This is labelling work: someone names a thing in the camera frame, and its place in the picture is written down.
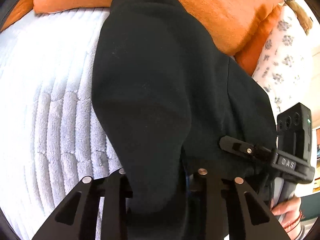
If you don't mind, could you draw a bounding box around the black zip-neck sweater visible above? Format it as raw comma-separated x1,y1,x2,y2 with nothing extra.
92,0,276,239

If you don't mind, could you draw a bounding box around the right hand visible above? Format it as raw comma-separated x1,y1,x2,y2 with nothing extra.
271,196,304,239

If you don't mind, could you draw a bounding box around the white blue floral pillow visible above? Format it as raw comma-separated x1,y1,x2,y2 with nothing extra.
252,6,318,116

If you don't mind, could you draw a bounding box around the orange pillow at right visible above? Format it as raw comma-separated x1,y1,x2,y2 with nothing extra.
234,5,283,76

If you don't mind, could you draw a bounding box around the brown plush toy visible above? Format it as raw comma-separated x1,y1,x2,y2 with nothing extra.
284,0,313,35

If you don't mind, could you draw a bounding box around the orange pillow at left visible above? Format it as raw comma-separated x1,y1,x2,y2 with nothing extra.
1,0,34,31

